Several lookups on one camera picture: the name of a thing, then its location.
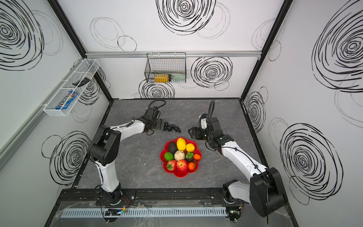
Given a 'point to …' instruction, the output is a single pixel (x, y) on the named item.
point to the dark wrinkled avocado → (172, 147)
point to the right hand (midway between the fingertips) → (194, 131)
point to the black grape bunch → (170, 127)
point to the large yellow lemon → (181, 144)
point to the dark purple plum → (189, 160)
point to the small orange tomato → (191, 166)
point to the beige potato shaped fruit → (179, 155)
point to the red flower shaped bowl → (188, 155)
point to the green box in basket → (178, 78)
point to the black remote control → (84, 81)
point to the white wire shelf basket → (88, 68)
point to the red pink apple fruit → (182, 166)
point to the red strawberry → (171, 164)
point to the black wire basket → (166, 67)
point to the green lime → (168, 156)
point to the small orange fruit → (196, 156)
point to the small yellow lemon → (190, 147)
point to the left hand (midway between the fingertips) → (156, 122)
